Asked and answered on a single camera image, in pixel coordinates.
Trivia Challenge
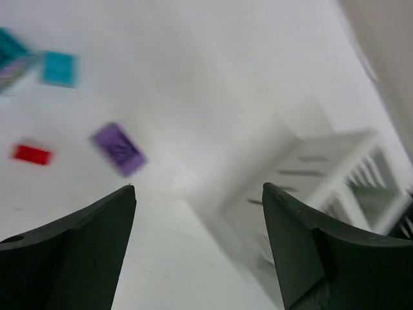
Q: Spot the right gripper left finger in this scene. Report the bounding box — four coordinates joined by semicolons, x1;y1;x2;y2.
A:
1;185;136;309

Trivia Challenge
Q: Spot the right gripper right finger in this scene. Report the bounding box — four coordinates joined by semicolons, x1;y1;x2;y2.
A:
262;183;412;309

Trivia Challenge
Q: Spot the small red lego brick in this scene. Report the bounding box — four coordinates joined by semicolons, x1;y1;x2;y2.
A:
11;144;54;165

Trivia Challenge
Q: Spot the black slatted container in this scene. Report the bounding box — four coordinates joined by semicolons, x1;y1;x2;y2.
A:
385;191;412;241

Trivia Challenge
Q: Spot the white slatted container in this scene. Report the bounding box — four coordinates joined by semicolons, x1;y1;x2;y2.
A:
196;115;412;266

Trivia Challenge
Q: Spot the purple square lego brick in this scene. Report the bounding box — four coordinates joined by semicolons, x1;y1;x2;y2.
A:
91;122;147;178

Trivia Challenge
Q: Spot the teal tall lego brick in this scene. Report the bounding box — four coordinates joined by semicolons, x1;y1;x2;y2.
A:
40;51;79;88

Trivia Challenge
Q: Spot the purple orange flat lego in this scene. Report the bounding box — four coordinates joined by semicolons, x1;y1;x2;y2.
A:
1;57;28;92

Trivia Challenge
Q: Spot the teal two-by-three lego brick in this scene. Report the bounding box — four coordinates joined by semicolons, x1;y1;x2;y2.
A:
1;28;31;66

